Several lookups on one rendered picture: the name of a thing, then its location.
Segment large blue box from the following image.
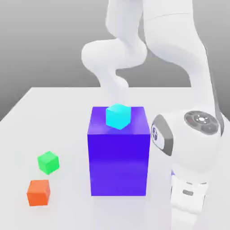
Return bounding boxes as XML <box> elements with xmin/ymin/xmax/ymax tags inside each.
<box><xmin>87</xmin><ymin>106</ymin><xmax>151</xmax><ymax>197</ymax></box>

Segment small cyan cube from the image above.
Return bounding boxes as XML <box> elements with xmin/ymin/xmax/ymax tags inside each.
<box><xmin>105</xmin><ymin>103</ymin><xmax>132</xmax><ymax>130</ymax></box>

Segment small green cube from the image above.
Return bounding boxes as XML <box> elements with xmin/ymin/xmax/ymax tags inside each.
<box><xmin>37</xmin><ymin>150</ymin><xmax>60</xmax><ymax>175</ymax></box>

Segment small orange cube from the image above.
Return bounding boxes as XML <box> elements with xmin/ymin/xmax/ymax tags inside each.
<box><xmin>26</xmin><ymin>179</ymin><xmax>51</xmax><ymax>207</ymax></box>

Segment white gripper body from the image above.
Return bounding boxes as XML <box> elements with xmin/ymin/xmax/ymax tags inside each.
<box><xmin>170</xmin><ymin>206</ymin><xmax>197</xmax><ymax>230</ymax></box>

